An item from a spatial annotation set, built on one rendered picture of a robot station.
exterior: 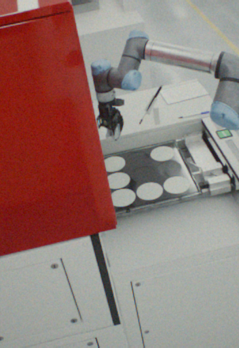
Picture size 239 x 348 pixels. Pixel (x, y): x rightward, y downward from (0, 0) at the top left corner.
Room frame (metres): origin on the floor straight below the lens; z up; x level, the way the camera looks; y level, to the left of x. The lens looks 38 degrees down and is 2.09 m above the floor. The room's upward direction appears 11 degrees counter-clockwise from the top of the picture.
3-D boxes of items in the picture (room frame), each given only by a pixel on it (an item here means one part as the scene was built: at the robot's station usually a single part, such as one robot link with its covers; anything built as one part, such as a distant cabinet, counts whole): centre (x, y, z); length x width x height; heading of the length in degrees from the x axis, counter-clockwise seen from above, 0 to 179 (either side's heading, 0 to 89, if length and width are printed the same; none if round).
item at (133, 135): (1.87, -0.17, 0.89); 0.62 x 0.35 x 0.14; 94
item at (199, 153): (1.52, -0.36, 0.87); 0.36 x 0.08 x 0.03; 4
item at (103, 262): (1.27, 0.11, 1.02); 0.82 x 0.03 x 0.40; 4
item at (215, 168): (1.44, -0.36, 0.89); 0.08 x 0.03 x 0.03; 94
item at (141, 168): (1.48, -0.10, 0.90); 0.34 x 0.34 x 0.01; 4
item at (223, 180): (1.36, -0.37, 0.89); 0.08 x 0.03 x 0.03; 94
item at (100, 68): (1.62, -0.01, 1.29); 0.09 x 0.08 x 0.11; 51
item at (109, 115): (1.62, 0.00, 1.13); 0.09 x 0.08 x 0.12; 153
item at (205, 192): (1.37, -0.16, 0.84); 0.50 x 0.02 x 0.03; 94
